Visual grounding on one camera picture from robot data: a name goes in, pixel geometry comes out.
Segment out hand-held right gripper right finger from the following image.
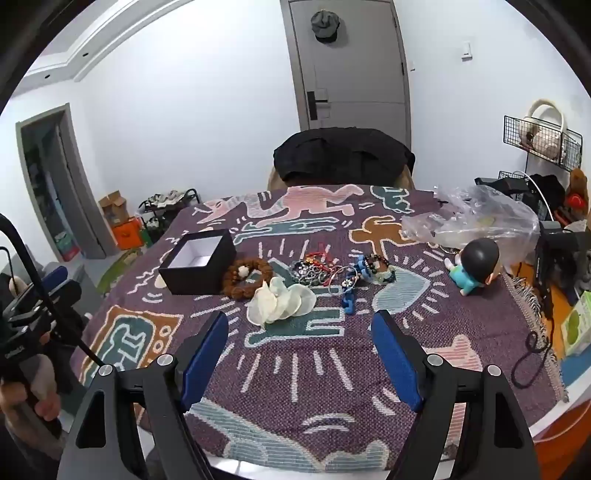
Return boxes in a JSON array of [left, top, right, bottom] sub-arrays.
[[370, 310, 541, 480]]

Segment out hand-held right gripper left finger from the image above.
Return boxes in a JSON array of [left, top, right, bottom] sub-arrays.
[[55, 310, 230, 480]]

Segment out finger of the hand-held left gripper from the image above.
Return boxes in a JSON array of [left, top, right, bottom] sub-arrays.
[[42, 281, 84, 317], [39, 265, 71, 292]]

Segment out brown wooden bead bracelet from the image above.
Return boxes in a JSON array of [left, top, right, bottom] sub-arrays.
[[223, 257, 273, 303]]

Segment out blue figure keychain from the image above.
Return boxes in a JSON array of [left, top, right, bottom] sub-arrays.
[[341, 256, 370, 317]]

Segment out black jewelry box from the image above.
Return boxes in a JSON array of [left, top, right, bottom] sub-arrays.
[[158, 228, 238, 296]]

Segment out teal bead bracelet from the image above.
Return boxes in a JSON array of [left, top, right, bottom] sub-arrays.
[[365, 254, 398, 284]]

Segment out white flower hair clip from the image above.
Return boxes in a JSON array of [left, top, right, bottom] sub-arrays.
[[247, 277, 317, 326]]

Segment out pile of bead bracelets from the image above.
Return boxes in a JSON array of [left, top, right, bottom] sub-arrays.
[[290, 258, 343, 288]]

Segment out red string bracelet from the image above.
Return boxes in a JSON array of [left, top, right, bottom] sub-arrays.
[[305, 247, 339, 269]]

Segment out person's left hand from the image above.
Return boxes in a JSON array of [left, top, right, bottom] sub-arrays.
[[0, 379, 63, 431]]

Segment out green mat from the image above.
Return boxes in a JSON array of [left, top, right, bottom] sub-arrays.
[[97, 249, 145, 296]]

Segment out purple printed blanket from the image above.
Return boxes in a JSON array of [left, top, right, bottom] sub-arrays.
[[78, 184, 568, 474]]

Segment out orange box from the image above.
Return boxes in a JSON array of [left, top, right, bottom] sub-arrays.
[[112, 217, 144, 250]]

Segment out cardboard boxes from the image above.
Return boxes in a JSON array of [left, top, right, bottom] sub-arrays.
[[99, 191, 127, 227]]

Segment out black-haired doll figurine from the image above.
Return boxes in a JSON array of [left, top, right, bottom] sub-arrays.
[[445, 240, 502, 296]]

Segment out black shoe rack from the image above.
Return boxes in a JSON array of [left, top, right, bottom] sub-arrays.
[[139, 188, 201, 245]]

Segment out clear plastic bag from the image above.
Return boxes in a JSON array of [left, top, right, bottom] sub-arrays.
[[401, 185, 541, 273]]

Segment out green and white box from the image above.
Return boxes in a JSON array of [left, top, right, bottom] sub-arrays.
[[561, 291, 591, 356]]

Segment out black bag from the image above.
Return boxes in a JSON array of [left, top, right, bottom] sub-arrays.
[[475, 173, 566, 222]]

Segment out brown plush toy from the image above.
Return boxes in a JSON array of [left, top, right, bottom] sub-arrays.
[[568, 168, 591, 208]]

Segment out white handbag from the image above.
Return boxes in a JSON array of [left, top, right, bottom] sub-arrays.
[[517, 98, 568, 160]]

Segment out grey door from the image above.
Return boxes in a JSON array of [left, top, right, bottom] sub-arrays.
[[281, 0, 411, 134]]

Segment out grey cap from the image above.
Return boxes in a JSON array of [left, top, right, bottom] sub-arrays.
[[310, 10, 341, 44]]

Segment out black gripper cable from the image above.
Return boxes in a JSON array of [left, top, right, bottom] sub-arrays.
[[0, 213, 101, 368]]

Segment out grey doorway frame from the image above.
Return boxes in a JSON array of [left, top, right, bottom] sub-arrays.
[[16, 104, 107, 264]]

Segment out black wire wall rack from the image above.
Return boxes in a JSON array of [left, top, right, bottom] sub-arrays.
[[503, 115, 583, 172]]

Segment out black door handle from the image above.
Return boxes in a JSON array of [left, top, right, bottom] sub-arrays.
[[307, 91, 331, 120]]

